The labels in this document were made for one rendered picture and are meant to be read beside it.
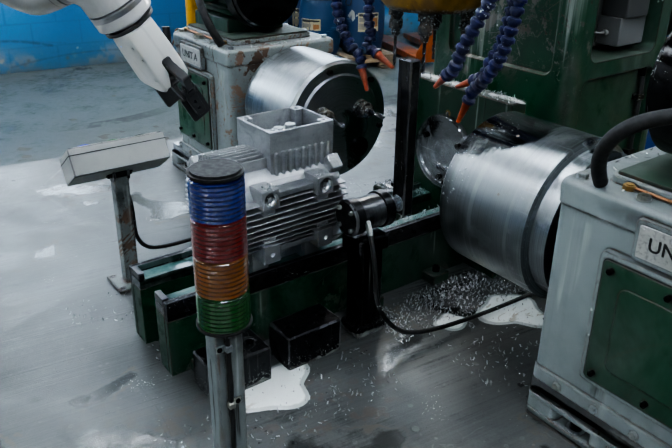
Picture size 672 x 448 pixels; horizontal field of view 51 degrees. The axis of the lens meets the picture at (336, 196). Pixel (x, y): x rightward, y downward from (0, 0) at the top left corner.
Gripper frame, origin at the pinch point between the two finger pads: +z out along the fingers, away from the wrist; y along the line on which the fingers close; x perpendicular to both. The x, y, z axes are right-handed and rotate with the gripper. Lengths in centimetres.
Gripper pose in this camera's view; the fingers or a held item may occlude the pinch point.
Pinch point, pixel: (185, 103)
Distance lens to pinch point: 112.2
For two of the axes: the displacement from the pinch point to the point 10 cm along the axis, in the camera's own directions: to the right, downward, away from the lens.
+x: 7.0, -6.6, 2.8
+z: 4.0, 6.8, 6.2
